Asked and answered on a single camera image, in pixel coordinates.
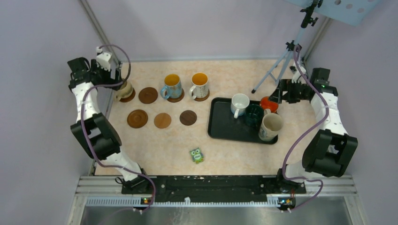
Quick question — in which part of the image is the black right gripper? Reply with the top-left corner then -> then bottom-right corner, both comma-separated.
267,79 -> 308,104

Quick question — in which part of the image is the black mug orange inside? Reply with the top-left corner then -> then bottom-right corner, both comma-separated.
260,97 -> 279,113

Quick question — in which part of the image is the tall cream patterned mug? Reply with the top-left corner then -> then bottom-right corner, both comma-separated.
259,109 -> 283,141

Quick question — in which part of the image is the dark green mug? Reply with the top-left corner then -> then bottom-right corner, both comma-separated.
244,104 -> 264,128

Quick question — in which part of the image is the beige round mug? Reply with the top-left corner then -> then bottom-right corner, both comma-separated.
115,82 -> 133,101

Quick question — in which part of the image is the plain white mug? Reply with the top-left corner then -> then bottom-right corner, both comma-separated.
230,93 -> 250,119

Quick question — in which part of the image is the black serving tray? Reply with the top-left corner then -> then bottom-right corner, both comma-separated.
207,97 -> 278,144

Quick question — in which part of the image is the blue mug yellow inside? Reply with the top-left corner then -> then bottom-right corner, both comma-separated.
160,74 -> 183,100

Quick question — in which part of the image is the white mug yellow inside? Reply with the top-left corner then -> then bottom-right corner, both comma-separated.
189,73 -> 209,100

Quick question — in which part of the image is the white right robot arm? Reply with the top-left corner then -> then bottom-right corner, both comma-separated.
270,67 -> 358,193

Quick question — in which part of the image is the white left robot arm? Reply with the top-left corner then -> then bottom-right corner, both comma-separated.
68,45 -> 151,194

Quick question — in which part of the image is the light wooden coaster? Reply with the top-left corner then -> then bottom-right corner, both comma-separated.
154,112 -> 172,129

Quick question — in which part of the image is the dark brown coaster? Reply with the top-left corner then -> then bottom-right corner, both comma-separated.
179,110 -> 197,126

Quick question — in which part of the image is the light blue perforated panel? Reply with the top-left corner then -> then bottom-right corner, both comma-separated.
287,0 -> 381,26

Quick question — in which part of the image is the green owl figure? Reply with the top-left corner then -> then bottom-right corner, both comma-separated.
190,148 -> 204,164

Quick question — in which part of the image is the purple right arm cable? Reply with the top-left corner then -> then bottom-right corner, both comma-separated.
281,45 -> 330,213

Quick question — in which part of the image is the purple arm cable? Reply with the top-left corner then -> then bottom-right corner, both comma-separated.
281,45 -> 330,213
80,44 -> 157,215

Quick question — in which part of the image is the blue camera tripod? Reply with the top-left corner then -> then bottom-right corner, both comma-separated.
252,0 -> 323,94

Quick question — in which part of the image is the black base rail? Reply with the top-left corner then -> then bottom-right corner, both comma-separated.
115,175 -> 306,203

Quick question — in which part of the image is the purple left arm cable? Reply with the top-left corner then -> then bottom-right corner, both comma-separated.
80,44 -> 157,215

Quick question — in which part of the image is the white cable duct strip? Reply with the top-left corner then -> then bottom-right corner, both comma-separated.
85,196 -> 280,207

